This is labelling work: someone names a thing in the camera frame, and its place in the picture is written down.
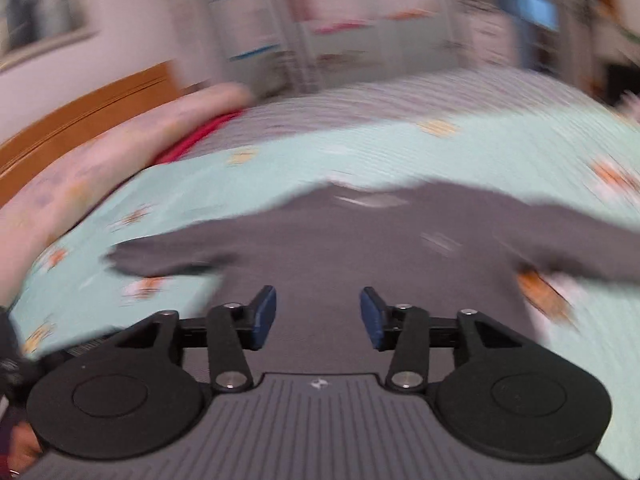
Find green quilted bee bedspread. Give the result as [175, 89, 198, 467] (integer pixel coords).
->
[9, 66, 640, 472]

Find grey sweater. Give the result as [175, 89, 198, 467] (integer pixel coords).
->
[106, 180, 640, 397]

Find sliding door wardrobe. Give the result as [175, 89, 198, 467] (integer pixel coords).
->
[200, 0, 467, 99]

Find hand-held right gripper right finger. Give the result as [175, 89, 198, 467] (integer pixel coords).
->
[360, 286, 523, 393]

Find wooden headboard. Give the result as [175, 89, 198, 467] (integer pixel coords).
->
[0, 59, 182, 197]

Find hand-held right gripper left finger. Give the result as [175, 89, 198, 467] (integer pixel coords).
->
[114, 285, 278, 393]

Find person's left hand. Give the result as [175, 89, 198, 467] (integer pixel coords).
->
[7, 421, 42, 473]

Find floral pillow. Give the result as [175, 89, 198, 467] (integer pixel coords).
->
[0, 84, 254, 302]

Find red pillow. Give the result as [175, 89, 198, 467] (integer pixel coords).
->
[154, 111, 244, 167]

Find framed wall picture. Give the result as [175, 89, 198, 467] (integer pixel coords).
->
[0, 0, 97, 67]

